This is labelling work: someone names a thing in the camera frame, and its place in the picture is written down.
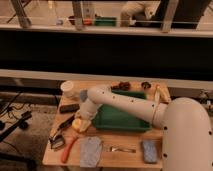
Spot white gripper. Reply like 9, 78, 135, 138
75, 98, 100, 132

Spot red yellow apple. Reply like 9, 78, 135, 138
72, 118, 82, 132

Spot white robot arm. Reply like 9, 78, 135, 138
79, 85, 213, 171

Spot blue translucent cup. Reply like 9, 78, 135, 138
79, 90, 87, 102

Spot white plastic cup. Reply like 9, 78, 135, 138
60, 81, 78, 98

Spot black rectangular block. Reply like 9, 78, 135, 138
59, 104, 80, 114

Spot green plastic tray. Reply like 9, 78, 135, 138
91, 89, 153, 132

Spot metal peeler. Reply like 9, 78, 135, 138
49, 131, 65, 150

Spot grey blue cloth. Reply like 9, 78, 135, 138
80, 136, 102, 168

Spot orange carrot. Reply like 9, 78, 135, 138
61, 137, 78, 163

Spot silver fork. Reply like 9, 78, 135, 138
103, 146, 136, 153

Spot blue sponge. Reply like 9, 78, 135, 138
142, 140, 157, 164

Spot black handled knife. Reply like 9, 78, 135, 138
57, 115, 75, 131

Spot black cables on floor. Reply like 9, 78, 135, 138
0, 92, 34, 143

